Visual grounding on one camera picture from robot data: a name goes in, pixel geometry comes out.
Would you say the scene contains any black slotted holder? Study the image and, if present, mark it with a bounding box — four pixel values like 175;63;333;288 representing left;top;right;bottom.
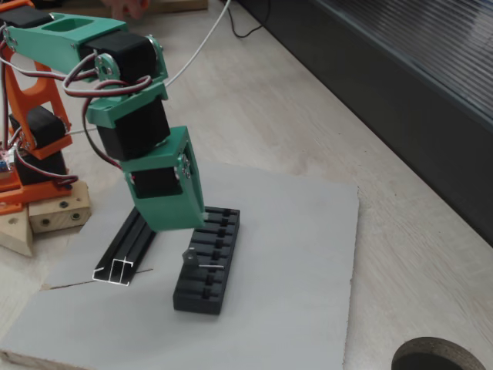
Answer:
172;207;241;316

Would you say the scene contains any person's hand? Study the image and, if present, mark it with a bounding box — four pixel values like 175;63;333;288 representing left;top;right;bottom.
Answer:
102;0;142;20

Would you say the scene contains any black aluminium profile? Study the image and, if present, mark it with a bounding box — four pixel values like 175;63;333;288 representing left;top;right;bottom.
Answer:
92;206;159;288

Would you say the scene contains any gray board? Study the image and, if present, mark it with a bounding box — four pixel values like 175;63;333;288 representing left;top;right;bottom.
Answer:
0;160;360;370

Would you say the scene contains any wooden block with screw holes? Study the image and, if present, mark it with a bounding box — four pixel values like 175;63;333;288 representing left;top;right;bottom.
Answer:
29;180;92;234

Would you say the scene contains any wooden wedge block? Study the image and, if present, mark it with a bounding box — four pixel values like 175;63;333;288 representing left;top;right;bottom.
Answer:
0;203;34;257

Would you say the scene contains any base servo wire bundle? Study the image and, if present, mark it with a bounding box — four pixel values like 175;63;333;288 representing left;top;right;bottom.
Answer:
13;148;80;190

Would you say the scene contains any thin white cable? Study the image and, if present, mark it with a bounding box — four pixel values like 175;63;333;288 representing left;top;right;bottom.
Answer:
71;0;232;135

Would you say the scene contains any wrist servo wire bundle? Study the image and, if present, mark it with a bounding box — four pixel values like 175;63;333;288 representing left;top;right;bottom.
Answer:
62;52;155;170

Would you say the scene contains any thin black cable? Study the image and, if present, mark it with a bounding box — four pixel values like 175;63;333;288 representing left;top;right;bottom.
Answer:
226;0;270;39

